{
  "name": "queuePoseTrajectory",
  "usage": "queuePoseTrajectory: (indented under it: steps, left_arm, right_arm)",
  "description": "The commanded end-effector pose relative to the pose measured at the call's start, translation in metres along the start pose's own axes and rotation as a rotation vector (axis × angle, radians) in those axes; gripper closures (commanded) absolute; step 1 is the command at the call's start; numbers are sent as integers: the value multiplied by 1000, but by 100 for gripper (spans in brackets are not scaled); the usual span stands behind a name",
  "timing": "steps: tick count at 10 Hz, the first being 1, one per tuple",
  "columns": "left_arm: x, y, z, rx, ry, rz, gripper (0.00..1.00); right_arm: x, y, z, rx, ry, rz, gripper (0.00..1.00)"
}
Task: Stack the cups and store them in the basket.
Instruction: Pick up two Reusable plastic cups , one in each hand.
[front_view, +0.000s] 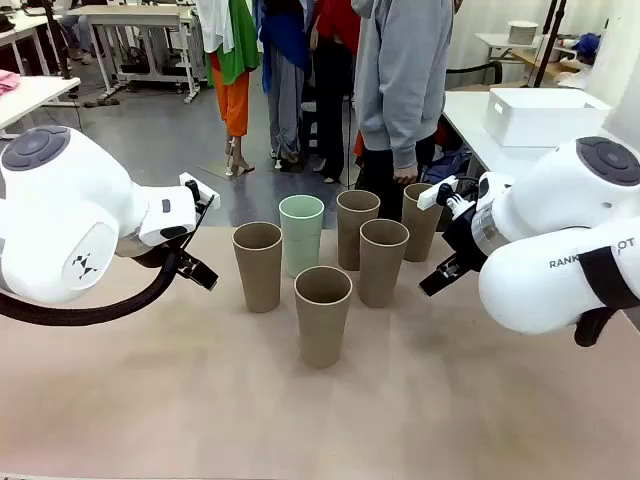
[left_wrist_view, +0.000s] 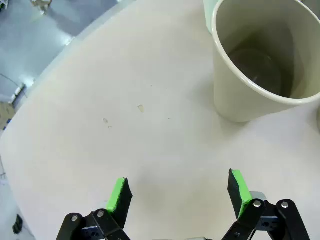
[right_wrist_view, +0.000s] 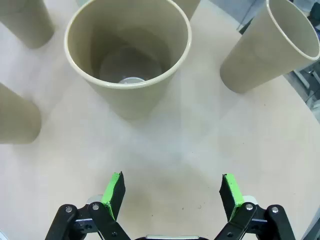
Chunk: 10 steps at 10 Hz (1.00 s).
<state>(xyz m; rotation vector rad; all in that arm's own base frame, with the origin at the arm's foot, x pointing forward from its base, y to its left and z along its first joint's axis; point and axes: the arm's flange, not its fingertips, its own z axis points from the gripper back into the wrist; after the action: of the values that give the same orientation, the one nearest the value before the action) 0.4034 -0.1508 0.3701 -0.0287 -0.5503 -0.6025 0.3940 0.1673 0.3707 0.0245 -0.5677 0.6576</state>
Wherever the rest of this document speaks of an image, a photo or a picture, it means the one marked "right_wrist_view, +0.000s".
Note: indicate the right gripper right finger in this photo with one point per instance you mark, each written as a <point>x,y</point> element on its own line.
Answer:
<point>231,192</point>

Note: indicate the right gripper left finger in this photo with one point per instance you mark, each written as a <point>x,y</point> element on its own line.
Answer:
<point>113,192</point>

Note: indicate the tan plastic cup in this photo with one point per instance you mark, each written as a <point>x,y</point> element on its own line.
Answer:
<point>250,62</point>
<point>132,102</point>
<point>15,117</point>
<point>187,7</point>
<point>25,22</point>

